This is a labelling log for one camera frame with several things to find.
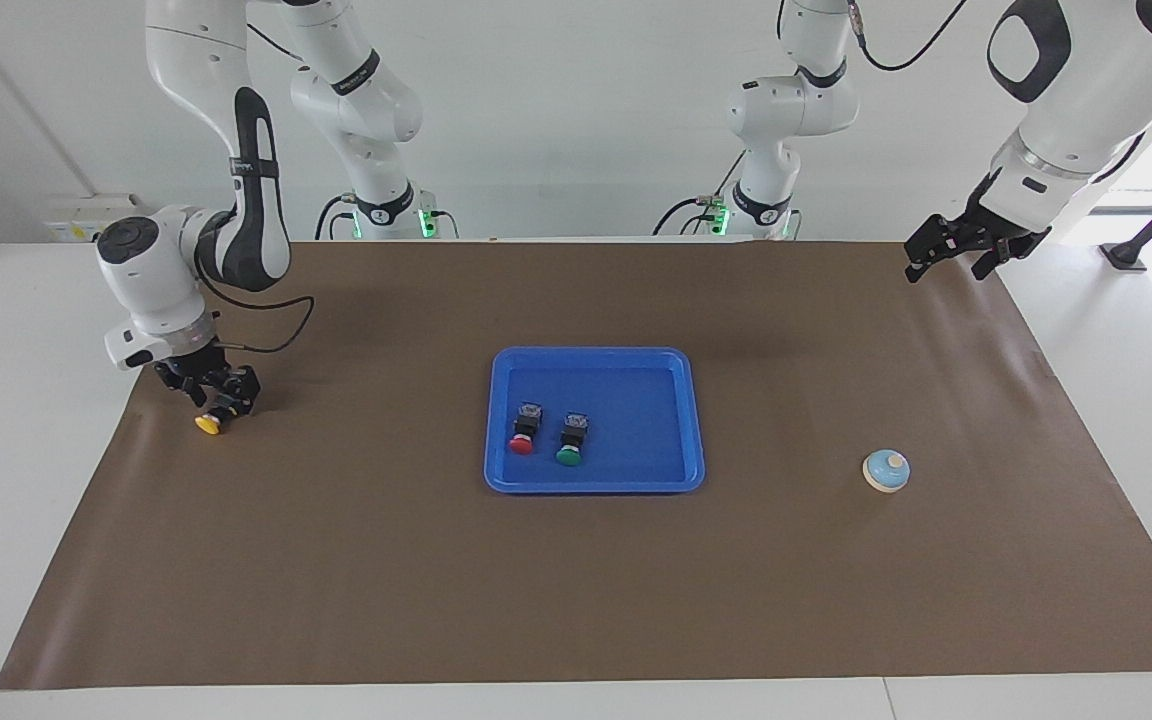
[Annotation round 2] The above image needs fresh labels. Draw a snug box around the yellow push button switch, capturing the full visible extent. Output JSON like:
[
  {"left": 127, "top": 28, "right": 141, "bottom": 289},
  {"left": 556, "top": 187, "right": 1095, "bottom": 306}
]
[{"left": 195, "top": 395, "right": 239, "bottom": 436}]

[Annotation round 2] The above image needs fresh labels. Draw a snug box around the red push button switch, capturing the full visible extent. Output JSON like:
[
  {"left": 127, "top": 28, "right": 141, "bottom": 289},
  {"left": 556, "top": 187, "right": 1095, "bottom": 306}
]
[{"left": 508, "top": 402, "right": 545, "bottom": 457}]

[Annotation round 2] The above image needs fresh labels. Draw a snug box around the green push button switch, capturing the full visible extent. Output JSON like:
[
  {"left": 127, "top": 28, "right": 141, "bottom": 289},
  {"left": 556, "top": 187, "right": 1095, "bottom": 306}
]
[{"left": 555, "top": 411, "right": 591, "bottom": 468}]

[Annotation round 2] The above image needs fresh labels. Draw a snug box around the light blue call bell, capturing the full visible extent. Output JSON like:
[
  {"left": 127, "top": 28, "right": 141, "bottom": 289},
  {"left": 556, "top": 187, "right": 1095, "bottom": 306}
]
[{"left": 862, "top": 450, "right": 911, "bottom": 494}]

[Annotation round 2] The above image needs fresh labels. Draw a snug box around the blue plastic tray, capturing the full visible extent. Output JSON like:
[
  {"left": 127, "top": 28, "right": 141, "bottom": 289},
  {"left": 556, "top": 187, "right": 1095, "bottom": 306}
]
[{"left": 483, "top": 346, "right": 706, "bottom": 495}]

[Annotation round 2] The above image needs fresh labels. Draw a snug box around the brown table mat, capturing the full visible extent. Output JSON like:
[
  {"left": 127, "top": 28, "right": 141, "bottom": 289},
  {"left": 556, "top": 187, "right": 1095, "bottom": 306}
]
[{"left": 0, "top": 238, "right": 1152, "bottom": 692}]

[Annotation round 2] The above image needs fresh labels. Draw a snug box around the white wall socket box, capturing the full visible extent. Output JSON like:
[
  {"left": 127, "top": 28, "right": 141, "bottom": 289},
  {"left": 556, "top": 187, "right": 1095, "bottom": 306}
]
[{"left": 44, "top": 193, "right": 143, "bottom": 244}]

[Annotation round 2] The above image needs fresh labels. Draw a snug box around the black right arm base cable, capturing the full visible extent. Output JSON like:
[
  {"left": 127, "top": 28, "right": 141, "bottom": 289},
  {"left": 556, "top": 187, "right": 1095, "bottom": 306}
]
[{"left": 314, "top": 192, "right": 362, "bottom": 241}]

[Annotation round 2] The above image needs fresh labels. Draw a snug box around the black arm base cable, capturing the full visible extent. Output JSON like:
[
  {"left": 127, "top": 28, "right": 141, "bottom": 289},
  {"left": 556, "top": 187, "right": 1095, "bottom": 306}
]
[
  {"left": 314, "top": 192, "right": 362, "bottom": 241},
  {"left": 652, "top": 148, "right": 749, "bottom": 237}
]

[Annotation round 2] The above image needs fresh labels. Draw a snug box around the black left arm base cable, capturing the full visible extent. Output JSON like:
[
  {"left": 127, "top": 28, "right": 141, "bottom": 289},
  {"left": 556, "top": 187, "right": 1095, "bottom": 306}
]
[{"left": 652, "top": 148, "right": 749, "bottom": 237}]

